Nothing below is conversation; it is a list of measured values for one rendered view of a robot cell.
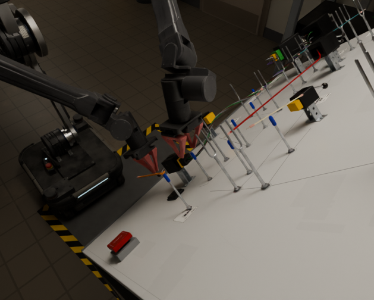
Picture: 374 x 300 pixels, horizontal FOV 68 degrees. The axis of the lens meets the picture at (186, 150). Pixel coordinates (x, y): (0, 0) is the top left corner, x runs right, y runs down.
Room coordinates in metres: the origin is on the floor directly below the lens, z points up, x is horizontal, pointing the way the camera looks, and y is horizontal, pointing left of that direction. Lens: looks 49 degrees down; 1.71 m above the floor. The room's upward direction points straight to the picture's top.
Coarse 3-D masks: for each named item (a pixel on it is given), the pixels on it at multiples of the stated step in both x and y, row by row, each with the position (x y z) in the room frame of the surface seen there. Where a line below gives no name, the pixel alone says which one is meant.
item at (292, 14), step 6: (294, 0) 1.26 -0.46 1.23; (300, 0) 1.25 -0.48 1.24; (330, 0) 1.68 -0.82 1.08; (336, 0) 1.69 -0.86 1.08; (294, 6) 1.26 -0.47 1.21; (300, 6) 1.25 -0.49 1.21; (294, 12) 1.25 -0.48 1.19; (288, 18) 1.26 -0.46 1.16; (294, 18) 1.25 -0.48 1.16; (288, 24) 1.26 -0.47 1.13; (294, 24) 1.25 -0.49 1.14; (288, 30) 1.25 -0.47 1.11; (294, 30) 1.27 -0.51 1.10; (288, 36) 1.25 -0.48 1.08; (306, 42) 1.23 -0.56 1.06; (306, 48) 1.21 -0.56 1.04; (306, 60) 1.69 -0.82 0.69; (276, 72) 1.25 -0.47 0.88
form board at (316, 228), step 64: (320, 64) 0.92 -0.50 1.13; (256, 128) 0.60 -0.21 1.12; (320, 128) 0.40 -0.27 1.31; (192, 192) 0.38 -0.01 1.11; (256, 192) 0.27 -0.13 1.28; (320, 192) 0.21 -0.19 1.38; (128, 256) 0.22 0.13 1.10; (192, 256) 0.16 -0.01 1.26; (256, 256) 0.13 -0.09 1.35; (320, 256) 0.11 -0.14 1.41
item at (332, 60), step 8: (320, 40) 0.76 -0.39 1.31; (328, 40) 0.77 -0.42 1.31; (336, 40) 0.78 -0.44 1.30; (312, 48) 0.77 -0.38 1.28; (320, 48) 0.79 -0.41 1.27; (328, 48) 0.75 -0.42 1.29; (312, 56) 0.77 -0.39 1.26; (328, 56) 0.78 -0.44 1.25; (328, 64) 0.76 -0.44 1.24; (336, 64) 0.74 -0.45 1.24
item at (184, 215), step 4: (192, 208) 0.30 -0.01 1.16; (196, 208) 0.29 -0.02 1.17; (184, 212) 0.30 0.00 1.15; (188, 212) 0.29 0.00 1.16; (192, 212) 0.28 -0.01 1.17; (180, 216) 0.29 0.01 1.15; (184, 216) 0.28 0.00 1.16; (188, 216) 0.28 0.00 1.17; (176, 220) 0.28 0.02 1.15; (180, 220) 0.27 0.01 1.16; (184, 220) 0.27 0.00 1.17
